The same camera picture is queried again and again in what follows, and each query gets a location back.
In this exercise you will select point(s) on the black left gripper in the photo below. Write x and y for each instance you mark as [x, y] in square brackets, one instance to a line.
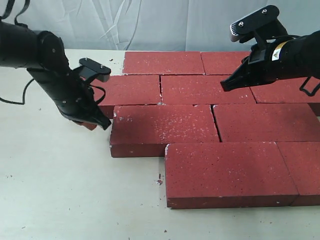
[72, 97]

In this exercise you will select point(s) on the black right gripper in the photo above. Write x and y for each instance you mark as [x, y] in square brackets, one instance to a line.
[287, 57]

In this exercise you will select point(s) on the red brick with white scuffs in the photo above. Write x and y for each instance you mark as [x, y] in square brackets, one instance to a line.
[146, 130]

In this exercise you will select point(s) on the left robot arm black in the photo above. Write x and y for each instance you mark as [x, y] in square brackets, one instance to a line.
[42, 54]

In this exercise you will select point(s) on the red brick second row right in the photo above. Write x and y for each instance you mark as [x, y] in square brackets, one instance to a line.
[286, 91]

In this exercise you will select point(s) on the red brick back row left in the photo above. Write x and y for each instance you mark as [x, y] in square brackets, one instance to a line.
[163, 63]

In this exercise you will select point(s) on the red brick back row right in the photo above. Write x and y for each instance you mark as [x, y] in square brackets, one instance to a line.
[222, 62]

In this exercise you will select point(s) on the white wrinkled backdrop cloth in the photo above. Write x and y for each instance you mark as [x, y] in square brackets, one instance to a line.
[157, 25]

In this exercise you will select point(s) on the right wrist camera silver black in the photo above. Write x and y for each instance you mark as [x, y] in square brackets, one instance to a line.
[262, 24]

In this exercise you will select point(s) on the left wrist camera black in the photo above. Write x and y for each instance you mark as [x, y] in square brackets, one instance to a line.
[90, 70]

